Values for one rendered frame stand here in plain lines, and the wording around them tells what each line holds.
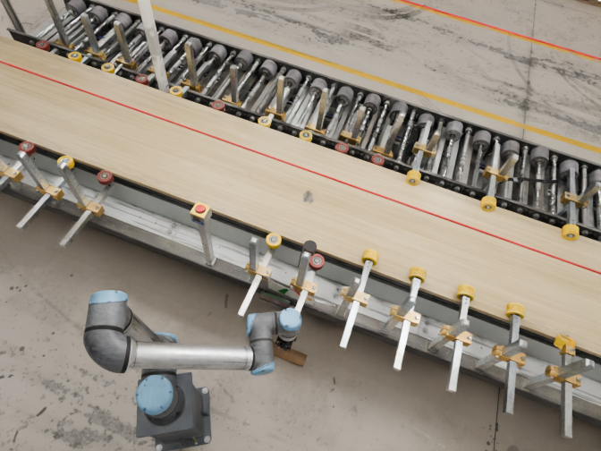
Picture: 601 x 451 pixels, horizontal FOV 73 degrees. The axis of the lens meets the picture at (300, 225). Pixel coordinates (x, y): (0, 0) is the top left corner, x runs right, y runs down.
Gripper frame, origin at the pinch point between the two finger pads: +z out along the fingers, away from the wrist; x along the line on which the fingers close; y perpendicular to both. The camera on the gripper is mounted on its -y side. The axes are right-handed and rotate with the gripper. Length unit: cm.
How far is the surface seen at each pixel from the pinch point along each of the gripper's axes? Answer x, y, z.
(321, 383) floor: 28, -9, 82
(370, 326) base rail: 37.9, -28.1, 11.7
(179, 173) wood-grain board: -90, -63, -9
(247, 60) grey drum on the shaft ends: -102, -179, -6
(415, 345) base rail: 63, -27, 12
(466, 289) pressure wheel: 73, -52, -17
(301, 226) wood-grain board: -14, -58, -9
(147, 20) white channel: -136, -121, -55
